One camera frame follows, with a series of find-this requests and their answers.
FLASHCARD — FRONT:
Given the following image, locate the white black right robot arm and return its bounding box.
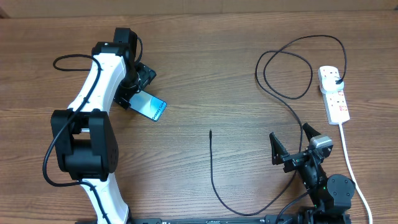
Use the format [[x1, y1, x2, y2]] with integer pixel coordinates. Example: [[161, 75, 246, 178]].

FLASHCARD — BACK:
[[264, 123, 356, 224]]

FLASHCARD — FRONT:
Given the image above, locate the white charger plug adapter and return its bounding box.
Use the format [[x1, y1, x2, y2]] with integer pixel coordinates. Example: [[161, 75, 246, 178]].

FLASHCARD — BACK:
[[320, 76, 345, 94]]

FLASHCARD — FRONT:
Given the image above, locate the blue Galaxy smartphone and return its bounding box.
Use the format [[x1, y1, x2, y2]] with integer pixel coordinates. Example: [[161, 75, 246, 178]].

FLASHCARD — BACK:
[[129, 91, 167, 121]]

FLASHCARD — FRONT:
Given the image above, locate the white power strip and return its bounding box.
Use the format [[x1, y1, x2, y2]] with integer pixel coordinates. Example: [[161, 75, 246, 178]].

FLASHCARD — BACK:
[[318, 66, 350, 125]]

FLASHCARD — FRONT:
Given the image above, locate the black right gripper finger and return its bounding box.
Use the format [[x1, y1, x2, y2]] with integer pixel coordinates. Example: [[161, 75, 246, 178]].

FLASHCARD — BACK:
[[303, 123, 321, 142], [269, 133, 289, 165]]

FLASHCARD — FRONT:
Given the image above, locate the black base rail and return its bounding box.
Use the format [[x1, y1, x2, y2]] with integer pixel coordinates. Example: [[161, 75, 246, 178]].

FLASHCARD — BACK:
[[74, 214, 352, 224]]

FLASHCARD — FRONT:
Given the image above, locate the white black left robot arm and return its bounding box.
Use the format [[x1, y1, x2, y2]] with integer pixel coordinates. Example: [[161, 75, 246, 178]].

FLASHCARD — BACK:
[[42, 27, 156, 223]]

